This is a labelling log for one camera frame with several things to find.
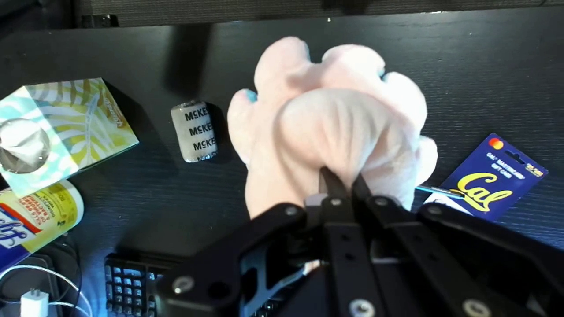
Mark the white charger plug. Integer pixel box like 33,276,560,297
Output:
19,286,51,317

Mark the blue Cal gift card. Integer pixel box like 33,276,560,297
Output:
421,131,550,223

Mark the green leaf print tissue box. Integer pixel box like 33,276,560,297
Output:
0,75,141,198

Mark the black laptop keyboard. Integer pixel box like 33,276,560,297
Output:
102,249,173,317

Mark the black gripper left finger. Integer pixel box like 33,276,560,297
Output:
153,165,386,317

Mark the white roll with black lettering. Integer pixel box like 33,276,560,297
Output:
169,98,220,165

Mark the white cable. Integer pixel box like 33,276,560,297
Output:
0,262,95,317

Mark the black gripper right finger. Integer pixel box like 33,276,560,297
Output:
351,174,564,317

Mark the pale pink stuffed octopus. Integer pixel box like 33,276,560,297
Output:
226,35,441,220

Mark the yellow disinfecting wipes canister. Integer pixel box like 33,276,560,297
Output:
0,179,86,272

